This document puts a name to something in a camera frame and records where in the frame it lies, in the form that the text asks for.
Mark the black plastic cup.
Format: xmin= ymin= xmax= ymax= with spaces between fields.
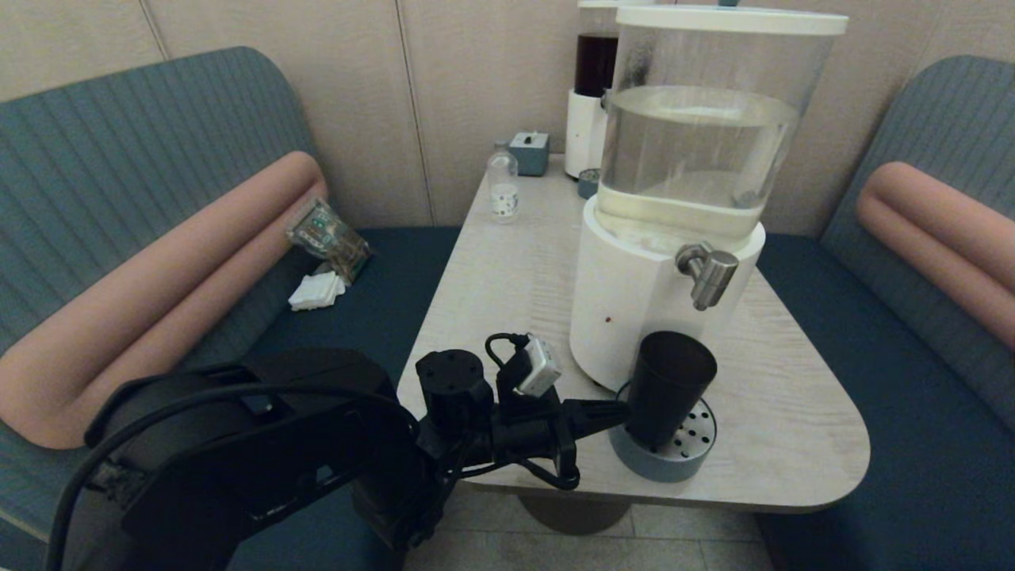
xmin=626 ymin=331 xmax=718 ymax=453

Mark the clear water dispenser white base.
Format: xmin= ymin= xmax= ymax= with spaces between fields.
xmin=569 ymin=0 xmax=849 ymax=395

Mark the round blue drip tray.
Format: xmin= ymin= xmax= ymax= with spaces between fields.
xmin=608 ymin=375 xmax=718 ymax=483

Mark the small clear bottle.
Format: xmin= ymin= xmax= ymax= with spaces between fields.
xmin=487 ymin=142 xmax=520 ymax=225

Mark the white napkin stack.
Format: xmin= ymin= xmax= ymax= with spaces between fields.
xmin=288 ymin=271 xmax=347 ymax=312

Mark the small blue box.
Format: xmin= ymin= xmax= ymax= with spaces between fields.
xmin=509 ymin=132 xmax=551 ymax=178

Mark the dark drink dispenser white base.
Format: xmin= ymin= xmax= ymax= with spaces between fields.
xmin=565 ymin=0 xmax=623 ymax=180

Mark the green snack packet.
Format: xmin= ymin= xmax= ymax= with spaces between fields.
xmin=287 ymin=199 xmax=374 ymax=286

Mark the teal bench seat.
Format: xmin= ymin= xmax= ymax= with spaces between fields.
xmin=0 ymin=46 xmax=462 ymax=571
xmin=749 ymin=56 xmax=1015 ymax=571

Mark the pink bolster cushion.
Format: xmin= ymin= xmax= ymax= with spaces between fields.
xmin=0 ymin=151 xmax=330 ymax=450
xmin=855 ymin=162 xmax=1015 ymax=352

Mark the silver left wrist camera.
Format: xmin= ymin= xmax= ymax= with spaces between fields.
xmin=515 ymin=336 xmax=562 ymax=397

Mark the round table pedestal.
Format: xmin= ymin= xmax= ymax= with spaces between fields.
xmin=517 ymin=493 xmax=633 ymax=537

